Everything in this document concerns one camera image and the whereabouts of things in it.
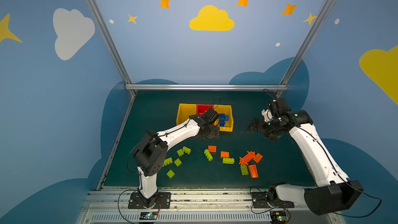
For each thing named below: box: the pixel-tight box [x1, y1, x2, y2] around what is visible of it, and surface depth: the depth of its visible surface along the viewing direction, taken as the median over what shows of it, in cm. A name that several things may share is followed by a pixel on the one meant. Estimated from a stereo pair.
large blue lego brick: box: [218, 113, 230, 122], surface depth 106 cm
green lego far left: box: [162, 157, 174, 167], surface depth 86 cm
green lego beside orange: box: [182, 145, 192, 155], surface depth 91 cm
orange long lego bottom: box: [247, 164, 259, 179], surface depth 84 cm
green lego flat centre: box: [222, 157, 235, 165], surface depth 88 cm
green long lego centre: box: [204, 148, 213, 162], surface depth 90 cm
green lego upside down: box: [239, 164, 249, 176], surface depth 85 cm
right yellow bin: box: [214, 104, 234, 133], surface depth 106 cm
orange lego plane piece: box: [238, 150, 256, 166], surface depth 88 cm
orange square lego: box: [252, 152, 264, 164], surface depth 90 cm
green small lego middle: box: [173, 157, 182, 167], surface depth 87 cm
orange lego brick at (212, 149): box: [207, 145, 217, 153], surface depth 92 cm
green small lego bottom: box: [165, 169, 176, 179], surface depth 84 cm
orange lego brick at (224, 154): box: [220, 150, 230, 159], surface depth 90 cm
